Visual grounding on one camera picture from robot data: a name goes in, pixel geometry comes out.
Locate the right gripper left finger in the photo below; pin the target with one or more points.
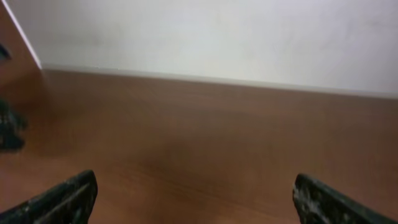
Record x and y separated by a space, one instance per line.
71 201

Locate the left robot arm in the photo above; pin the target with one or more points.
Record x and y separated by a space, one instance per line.
12 124

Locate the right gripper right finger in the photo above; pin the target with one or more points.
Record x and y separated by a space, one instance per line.
316 202

